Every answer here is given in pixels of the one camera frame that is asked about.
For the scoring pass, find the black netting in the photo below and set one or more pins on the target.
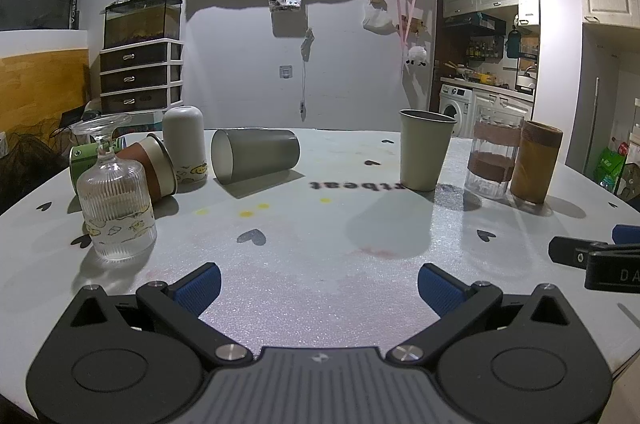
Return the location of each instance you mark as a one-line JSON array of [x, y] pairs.
[[25, 169]]

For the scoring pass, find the glass fish tank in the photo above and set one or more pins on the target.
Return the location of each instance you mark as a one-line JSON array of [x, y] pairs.
[[142, 21]]

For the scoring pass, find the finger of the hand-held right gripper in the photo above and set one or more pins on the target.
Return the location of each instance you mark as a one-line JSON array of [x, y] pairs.
[[627, 234], [570, 250]]

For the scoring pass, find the ribbed glass goblet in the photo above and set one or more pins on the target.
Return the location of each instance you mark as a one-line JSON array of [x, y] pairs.
[[117, 204]]

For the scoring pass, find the brown and white cup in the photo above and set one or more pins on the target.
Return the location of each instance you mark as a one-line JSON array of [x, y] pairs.
[[150, 169]]

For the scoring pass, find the wooden board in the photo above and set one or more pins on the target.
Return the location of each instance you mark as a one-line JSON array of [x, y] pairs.
[[40, 89]]

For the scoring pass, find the glass cup with brown sleeve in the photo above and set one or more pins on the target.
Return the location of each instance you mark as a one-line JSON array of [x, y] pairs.
[[492, 154]]

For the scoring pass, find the white cup with yellow print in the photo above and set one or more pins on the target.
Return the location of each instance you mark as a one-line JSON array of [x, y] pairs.
[[184, 139]]

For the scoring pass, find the brown ribbed cup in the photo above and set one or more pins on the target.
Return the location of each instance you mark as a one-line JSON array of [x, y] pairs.
[[536, 164]]

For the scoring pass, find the square wall hook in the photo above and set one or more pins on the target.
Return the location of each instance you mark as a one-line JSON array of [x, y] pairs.
[[285, 72]]

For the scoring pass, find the green paper cup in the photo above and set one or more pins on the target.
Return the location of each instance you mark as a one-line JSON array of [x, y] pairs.
[[82, 166]]

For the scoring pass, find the white plush sheep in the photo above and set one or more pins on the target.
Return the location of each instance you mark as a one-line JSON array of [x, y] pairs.
[[416, 55]]

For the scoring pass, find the white hanging bag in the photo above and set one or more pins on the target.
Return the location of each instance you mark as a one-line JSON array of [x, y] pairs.
[[376, 18]]

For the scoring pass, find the pink ribbon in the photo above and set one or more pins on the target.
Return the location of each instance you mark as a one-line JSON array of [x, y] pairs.
[[407, 21]]

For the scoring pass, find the dark plastic drawer unit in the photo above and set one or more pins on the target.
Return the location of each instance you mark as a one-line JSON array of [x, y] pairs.
[[137, 76]]

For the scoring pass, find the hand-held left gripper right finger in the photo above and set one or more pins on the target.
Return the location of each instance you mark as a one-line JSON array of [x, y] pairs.
[[441, 288]]

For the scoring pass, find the white washing machine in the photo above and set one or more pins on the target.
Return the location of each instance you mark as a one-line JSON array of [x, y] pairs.
[[455, 106]]

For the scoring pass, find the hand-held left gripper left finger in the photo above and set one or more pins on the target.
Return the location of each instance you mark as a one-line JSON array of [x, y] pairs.
[[197, 288]]

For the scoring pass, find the grey metal cup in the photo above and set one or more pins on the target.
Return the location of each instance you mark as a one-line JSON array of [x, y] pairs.
[[260, 154]]

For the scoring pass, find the green shopping bag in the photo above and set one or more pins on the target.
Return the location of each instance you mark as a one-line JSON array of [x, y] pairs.
[[609, 166]]

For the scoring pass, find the metal wall bracket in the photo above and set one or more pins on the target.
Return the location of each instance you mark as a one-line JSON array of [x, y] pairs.
[[287, 0]]

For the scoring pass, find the grey-green cup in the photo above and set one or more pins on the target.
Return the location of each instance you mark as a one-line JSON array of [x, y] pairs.
[[424, 154]]

